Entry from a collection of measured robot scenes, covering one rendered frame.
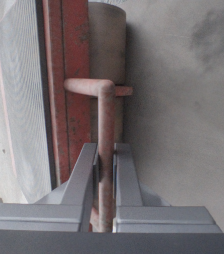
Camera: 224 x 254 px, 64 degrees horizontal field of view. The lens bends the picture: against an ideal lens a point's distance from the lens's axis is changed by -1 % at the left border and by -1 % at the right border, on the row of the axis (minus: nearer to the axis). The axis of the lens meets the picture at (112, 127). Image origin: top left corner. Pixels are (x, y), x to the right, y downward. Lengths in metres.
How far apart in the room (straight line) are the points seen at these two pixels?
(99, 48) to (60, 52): 0.06
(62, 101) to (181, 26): 0.14
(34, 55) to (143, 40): 0.13
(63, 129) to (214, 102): 0.15
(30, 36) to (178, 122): 0.17
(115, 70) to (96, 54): 0.03
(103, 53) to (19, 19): 0.09
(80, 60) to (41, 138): 0.09
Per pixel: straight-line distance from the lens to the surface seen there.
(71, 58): 0.18
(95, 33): 0.22
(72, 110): 0.18
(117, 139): 0.24
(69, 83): 0.16
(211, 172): 0.22
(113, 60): 0.22
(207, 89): 0.20
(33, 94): 0.20
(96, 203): 0.28
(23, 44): 0.22
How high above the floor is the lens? 0.20
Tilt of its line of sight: 38 degrees down
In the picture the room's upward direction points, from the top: 102 degrees counter-clockwise
